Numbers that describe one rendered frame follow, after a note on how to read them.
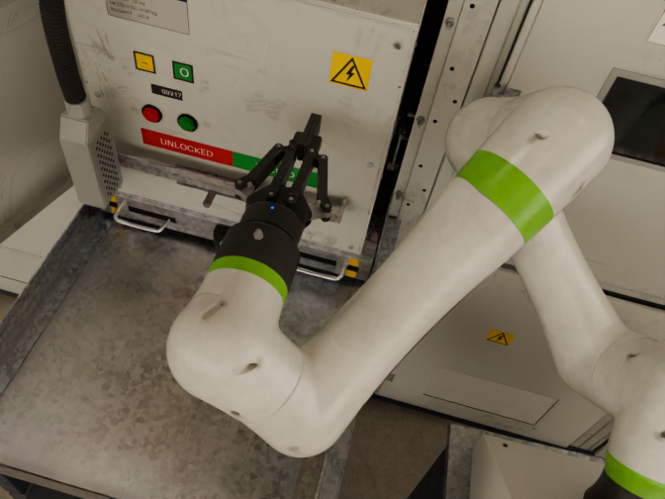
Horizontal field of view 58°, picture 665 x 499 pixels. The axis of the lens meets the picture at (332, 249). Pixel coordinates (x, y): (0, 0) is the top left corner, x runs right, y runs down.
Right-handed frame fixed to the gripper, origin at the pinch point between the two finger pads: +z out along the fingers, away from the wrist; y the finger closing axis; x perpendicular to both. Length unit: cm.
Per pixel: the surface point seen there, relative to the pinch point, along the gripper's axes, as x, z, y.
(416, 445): -123, 14, 42
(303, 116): -2.0, 6.4, -2.5
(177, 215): -31.6, 5.2, -24.4
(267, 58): 6.3, 6.4, -8.3
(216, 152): -14.0, 6.3, -16.5
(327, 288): -38.4, 2.7, 6.3
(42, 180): -35, 8, -54
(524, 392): -91, 23, 64
